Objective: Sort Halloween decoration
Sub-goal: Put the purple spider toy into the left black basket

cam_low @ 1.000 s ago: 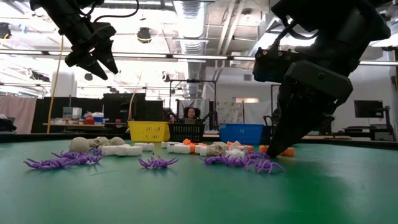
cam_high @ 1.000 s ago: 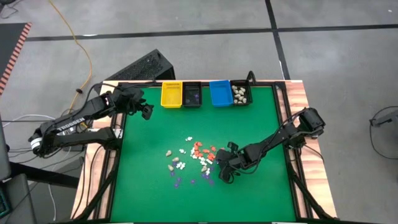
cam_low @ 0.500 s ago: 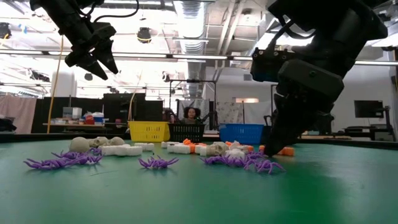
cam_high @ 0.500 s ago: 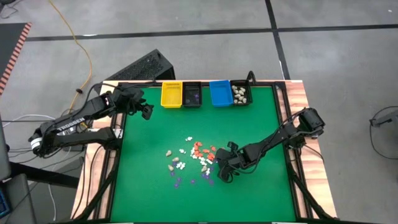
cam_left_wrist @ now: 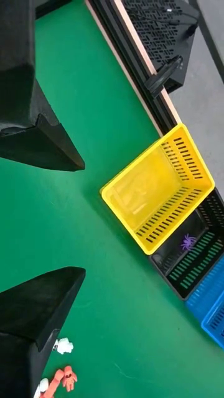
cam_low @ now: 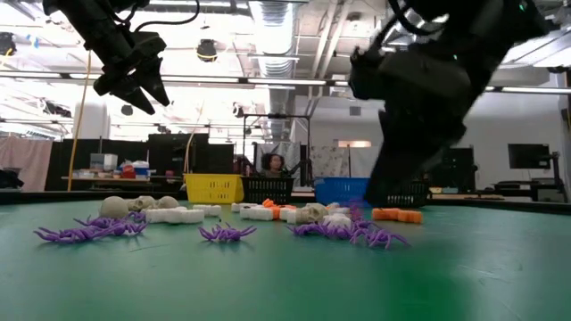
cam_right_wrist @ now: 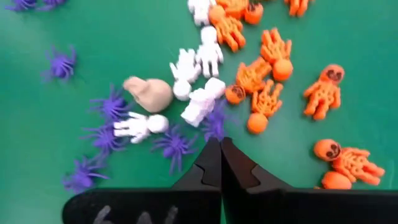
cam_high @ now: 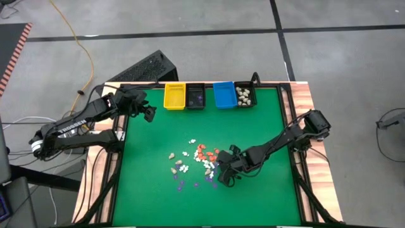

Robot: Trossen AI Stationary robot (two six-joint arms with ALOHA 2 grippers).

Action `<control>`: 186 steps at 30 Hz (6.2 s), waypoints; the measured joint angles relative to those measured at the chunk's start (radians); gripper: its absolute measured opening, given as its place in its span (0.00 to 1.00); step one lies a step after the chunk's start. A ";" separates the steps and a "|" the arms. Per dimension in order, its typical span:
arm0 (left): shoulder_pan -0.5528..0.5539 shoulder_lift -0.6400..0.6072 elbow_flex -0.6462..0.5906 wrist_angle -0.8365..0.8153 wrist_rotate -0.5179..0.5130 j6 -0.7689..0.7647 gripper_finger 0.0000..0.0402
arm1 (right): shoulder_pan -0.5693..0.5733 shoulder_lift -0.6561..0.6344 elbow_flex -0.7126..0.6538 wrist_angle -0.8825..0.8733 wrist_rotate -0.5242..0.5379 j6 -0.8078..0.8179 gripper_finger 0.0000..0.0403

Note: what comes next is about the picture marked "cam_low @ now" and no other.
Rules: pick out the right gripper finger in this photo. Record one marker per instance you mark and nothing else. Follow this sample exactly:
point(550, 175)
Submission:
point(394, 178)
point(433, 158)

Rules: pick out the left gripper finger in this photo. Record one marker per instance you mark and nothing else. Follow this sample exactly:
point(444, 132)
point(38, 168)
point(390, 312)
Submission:
point(118, 88)
point(154, 80)

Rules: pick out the black plastic basket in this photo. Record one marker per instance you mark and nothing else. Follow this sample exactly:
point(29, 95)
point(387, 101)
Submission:
point(417, 195)
point(267, 191)

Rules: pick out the purple toy spider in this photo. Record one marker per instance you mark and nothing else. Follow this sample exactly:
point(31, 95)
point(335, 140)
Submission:
point(357, 211)
point(71, 234)
point(111, 226)
point(339, 231)
point(381, 238)
point(308, 229)
point(225, 232)
point(136, 216)

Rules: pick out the blue plastic basket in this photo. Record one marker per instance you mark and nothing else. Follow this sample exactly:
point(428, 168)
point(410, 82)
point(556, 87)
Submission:
point(339, 191)

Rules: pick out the white skeleton hand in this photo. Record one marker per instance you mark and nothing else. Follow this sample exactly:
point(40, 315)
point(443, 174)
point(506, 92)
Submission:
point(207, 209)
point(242, 207)
point(336, 219)
point(159, 215)
point(341, 208)
point(256, 213)
point(192, 216)
point(287, 215)

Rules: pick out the beige toy skull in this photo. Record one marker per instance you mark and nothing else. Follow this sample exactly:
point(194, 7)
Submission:
point(167, 202)
point(113, 207)
point(143, 203)
point(311, 214)

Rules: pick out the yellow plastic basket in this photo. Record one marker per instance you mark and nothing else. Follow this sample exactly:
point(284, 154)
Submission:
point(214, 189)

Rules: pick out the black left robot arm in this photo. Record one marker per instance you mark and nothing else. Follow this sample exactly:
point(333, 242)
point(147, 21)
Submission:
point(80, 18)

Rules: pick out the white column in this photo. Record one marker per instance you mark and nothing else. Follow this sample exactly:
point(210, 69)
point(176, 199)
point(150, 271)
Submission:
point(91, 120)

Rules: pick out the ceiling light strip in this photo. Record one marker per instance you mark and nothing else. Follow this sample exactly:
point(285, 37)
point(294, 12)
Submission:
point(201, 79)

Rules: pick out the black ceiling-hung device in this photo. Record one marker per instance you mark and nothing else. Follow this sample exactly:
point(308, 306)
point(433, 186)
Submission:
point(206, 50)

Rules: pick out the white patterned sheet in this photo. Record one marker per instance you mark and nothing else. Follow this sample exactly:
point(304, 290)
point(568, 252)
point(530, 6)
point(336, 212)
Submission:
point(328, 160)

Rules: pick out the clear storage box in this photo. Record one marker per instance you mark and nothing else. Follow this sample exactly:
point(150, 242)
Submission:
point(103, 161)

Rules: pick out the red container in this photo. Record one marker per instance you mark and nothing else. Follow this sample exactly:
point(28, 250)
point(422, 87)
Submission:
point(128, 171)

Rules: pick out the black computer monitor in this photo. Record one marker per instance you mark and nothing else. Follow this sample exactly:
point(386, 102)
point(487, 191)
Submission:
point(528, 156)

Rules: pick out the wooden work table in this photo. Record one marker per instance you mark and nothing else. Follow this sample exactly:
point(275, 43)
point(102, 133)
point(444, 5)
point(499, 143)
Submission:
point(80, 178)

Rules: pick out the black desk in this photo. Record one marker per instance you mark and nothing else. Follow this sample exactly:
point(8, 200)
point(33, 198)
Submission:
point(531, 185)

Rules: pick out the pink curtain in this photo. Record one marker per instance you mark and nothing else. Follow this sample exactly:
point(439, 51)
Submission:
point(24, 160)

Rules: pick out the person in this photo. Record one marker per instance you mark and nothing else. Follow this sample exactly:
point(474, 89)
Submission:
point(273, 164)

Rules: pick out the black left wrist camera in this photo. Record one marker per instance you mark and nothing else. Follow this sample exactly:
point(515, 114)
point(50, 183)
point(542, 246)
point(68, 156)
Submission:
point(149, 44)

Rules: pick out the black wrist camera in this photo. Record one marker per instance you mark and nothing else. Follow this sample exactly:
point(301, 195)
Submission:
point(401, 71)
point(149, 44)

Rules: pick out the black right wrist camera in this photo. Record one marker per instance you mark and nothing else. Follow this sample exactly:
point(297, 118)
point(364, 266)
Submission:
point(401, 71)

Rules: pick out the black partition wall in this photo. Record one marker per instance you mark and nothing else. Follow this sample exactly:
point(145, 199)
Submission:
point(169, 151)

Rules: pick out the silver ventilation duct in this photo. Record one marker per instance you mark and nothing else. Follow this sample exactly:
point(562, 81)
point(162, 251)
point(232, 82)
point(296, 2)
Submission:
point(272, 44)

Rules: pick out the black metal frame stand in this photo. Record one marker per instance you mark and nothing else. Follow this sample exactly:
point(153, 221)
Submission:
point(276, 116)

